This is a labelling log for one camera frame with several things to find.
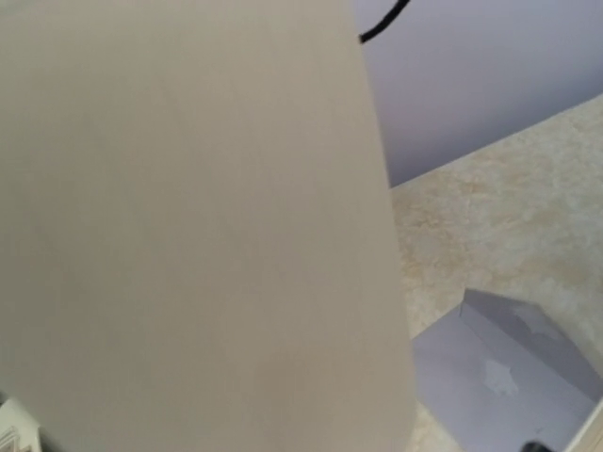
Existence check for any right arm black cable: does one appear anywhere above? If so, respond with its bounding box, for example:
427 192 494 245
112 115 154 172
358 0 411 45

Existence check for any grey paper envelope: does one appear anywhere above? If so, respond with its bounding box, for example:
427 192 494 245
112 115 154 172
412 290 602 451

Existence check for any beige lined letter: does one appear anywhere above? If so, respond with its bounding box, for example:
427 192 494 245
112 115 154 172
1 1 416 451

